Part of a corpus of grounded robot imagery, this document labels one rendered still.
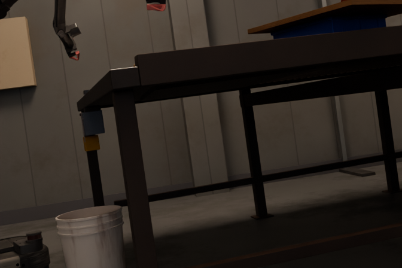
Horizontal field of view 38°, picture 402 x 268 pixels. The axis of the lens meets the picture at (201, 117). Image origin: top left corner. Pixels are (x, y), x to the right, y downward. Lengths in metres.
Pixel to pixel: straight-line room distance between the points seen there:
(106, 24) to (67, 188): 1.49
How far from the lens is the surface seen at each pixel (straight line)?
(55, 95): 5.31
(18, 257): 2.73
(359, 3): 1.94
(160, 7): 2.09
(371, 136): 5.80
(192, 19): 5.22
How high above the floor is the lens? 0.77
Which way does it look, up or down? 1 degrees down
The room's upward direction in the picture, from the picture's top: 8 degrees counter-clockwise
